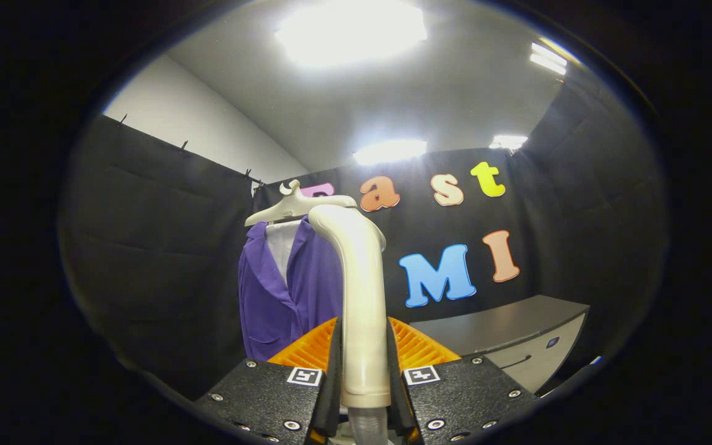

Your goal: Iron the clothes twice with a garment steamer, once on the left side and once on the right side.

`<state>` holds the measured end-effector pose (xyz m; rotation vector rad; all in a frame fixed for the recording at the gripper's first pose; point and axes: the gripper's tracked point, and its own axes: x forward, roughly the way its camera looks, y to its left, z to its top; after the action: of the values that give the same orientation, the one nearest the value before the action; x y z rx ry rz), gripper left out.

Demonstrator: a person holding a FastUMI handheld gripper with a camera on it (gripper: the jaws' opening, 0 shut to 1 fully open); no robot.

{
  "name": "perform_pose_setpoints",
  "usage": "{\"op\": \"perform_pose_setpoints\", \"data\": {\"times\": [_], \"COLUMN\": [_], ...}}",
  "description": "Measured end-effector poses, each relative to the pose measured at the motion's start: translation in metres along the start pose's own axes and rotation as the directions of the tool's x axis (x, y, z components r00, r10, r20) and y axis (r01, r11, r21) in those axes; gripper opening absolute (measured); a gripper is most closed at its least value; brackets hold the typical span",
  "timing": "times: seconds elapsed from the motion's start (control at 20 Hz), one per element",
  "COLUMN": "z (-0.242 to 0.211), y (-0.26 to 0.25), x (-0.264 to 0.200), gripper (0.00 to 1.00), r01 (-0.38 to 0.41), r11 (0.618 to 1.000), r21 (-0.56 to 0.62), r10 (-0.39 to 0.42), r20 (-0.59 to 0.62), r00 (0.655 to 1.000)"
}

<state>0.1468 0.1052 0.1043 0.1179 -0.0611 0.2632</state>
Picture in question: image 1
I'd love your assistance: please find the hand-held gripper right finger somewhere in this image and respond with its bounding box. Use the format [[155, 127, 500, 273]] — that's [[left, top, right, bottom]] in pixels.
[[386, 317, 539, 445]]

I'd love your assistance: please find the purple jacket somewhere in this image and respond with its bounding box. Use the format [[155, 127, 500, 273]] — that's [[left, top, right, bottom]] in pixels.
[[238, 216, 344, 362]]

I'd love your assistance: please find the large ceiling light panel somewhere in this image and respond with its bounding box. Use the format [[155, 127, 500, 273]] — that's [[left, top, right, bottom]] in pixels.
[[276, 0, 428, 67]]

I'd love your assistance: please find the ceiling light strip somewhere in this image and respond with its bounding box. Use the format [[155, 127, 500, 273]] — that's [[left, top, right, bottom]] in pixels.
[[352, 139, 428, 166]]

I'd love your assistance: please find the white clothes hanger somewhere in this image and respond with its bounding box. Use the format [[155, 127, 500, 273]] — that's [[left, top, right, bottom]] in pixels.
[[245, 179, 358, 227]]

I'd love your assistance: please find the white garment steamer head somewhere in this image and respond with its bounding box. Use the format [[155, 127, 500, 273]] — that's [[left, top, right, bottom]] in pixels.
[[308, 205, 392, 409]]

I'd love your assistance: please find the grey drawer cabinet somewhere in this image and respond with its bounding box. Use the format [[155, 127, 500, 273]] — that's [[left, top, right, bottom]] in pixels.
[[409, 295, 590, 395]]

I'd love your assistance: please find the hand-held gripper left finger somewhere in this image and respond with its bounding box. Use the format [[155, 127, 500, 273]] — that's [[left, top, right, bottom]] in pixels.
[[194, 317, 342, 445]]

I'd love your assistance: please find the double ceiling light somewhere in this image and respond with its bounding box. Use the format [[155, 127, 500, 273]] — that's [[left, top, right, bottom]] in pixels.
[[529, 42, 568, 76]]

